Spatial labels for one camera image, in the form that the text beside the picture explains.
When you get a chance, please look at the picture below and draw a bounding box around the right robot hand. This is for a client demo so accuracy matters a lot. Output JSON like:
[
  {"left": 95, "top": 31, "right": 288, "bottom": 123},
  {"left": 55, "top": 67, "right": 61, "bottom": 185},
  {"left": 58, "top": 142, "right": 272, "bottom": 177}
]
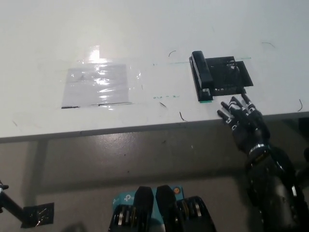
[{"left": 216, "top": 93, "right": 271, "bottom": 154}]

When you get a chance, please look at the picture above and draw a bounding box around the grey table leg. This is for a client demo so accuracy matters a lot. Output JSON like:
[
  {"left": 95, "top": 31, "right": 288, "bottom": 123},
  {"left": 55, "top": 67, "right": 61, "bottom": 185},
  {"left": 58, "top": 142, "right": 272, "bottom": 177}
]
[{"left": 23, "top": 139, "right": 49, "bottom": 206}]

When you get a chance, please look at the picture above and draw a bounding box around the black stapler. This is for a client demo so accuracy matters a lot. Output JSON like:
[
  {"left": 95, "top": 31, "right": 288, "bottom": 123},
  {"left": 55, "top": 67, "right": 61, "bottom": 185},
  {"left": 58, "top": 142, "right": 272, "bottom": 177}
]
[{"left": 188, "top": 50, "right": 214, "bottom": 102}]

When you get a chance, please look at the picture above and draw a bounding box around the black stand leg bar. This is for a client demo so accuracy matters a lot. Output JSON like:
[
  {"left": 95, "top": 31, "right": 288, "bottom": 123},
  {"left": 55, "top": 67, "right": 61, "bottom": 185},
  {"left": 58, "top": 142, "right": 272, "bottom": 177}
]
[{"left": 0, "top": 192, "right": 27, "bottom": 219}]

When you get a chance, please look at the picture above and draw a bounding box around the black tape mark patch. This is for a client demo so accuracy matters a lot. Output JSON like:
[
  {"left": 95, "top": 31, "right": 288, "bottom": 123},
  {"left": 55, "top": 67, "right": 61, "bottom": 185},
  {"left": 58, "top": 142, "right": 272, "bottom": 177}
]
[{"left": 205, "top": 56, "right": 254, "bottom": 97}]

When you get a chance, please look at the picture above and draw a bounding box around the clear plastic film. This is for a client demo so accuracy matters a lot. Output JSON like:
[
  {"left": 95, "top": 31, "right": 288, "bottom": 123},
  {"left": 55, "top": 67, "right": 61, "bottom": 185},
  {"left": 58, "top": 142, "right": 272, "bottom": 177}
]
[{"left": 54, "top": 45, "right": 145, "bottom": 112}]

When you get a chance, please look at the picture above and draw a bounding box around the clear plastic taped sheet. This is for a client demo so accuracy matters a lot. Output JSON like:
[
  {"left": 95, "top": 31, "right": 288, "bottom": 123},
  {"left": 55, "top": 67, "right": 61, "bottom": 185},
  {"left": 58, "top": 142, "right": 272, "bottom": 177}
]
[{"left": 61, "top": 64, "right": 130, "bottom": 109}]

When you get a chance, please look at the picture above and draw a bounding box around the black floor tape patch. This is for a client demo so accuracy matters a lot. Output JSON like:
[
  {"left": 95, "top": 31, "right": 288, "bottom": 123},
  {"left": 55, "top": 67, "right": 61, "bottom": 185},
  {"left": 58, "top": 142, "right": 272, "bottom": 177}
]
[{"left": 20, "top": 202, "right": 55, "bottom": 228}]

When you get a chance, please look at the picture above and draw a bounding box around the teal router box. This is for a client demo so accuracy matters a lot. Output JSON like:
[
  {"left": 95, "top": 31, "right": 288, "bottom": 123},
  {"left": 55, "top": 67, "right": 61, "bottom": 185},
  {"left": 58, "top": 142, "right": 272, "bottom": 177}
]
[{"left": 112, "top": 185, "right": 185, "bottom": 232}]

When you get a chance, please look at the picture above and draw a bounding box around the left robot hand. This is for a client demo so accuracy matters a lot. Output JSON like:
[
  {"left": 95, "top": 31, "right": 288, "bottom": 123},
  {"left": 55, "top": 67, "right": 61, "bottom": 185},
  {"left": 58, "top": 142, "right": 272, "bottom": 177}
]
[{"left": 0, "top": 180, "right": 9, "bottom": 214}]

